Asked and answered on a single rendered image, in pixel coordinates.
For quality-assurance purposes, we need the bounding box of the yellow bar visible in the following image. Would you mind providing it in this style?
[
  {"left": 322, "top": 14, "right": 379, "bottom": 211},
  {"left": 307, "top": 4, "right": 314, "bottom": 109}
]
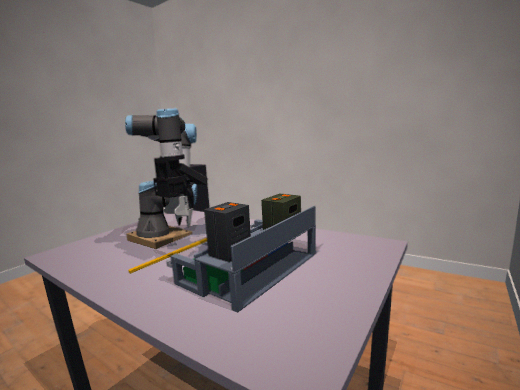
[{"left": 128, "top": 238, "right": 207, "bottom": 273}]

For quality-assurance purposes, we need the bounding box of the green bin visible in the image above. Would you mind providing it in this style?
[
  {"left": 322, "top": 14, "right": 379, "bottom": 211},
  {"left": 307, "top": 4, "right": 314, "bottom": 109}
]
[{"left": 183, "top": 265, "right": 229, "bottom": 293}]

